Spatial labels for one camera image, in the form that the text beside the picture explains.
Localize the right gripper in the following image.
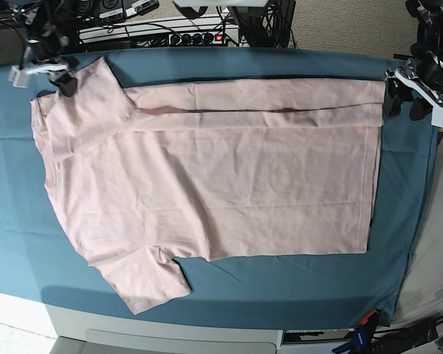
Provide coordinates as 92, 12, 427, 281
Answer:
24, 35, 78, 97

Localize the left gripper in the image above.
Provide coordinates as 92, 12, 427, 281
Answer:
382, 55, 443, 121

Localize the pink T-shirt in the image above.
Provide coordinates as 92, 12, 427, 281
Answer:
31, 59, 385, 314

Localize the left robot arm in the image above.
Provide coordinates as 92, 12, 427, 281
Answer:
383, 1, 443, 128

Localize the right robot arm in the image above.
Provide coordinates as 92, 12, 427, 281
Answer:
9, 1, 78, 97

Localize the black power strip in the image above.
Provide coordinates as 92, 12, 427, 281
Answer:
168, 32, 228, 47

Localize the orange blue bottom clamp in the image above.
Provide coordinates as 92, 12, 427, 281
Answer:
332, 309, 381, 354

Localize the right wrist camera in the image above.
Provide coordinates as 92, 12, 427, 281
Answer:
9, 66, 31, 89

